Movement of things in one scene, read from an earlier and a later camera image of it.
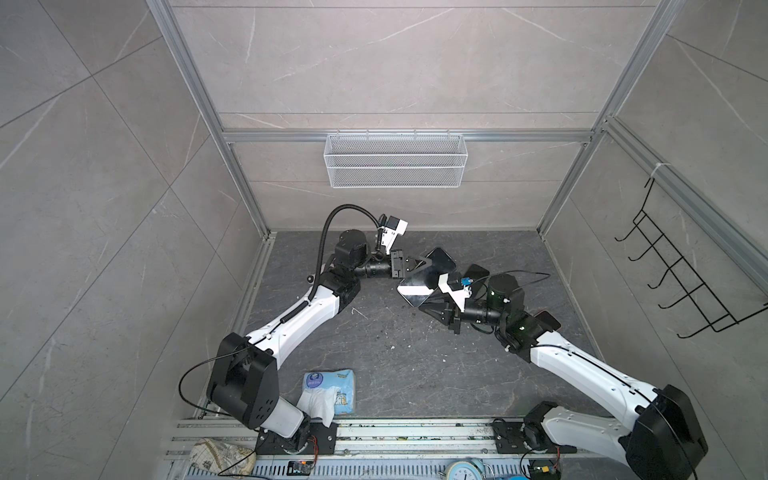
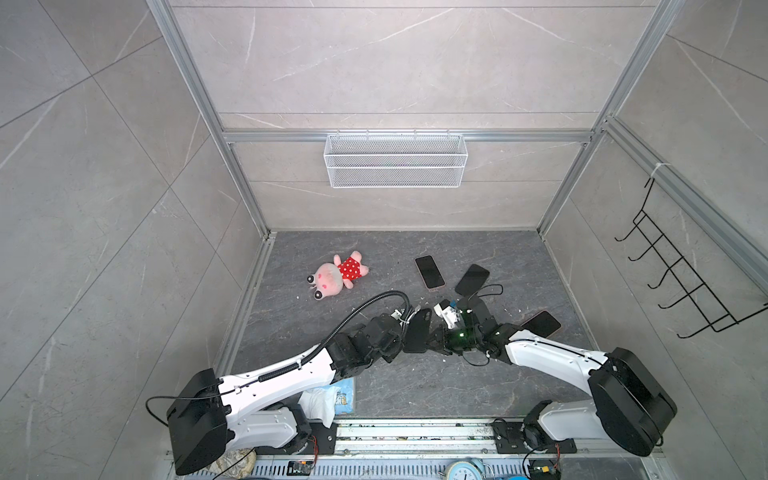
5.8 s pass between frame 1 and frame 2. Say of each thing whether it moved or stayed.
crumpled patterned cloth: stayed
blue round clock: stayed
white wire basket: stayed
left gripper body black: moved
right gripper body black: moved
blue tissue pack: stayed
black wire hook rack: stayed
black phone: moved
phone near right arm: stayed
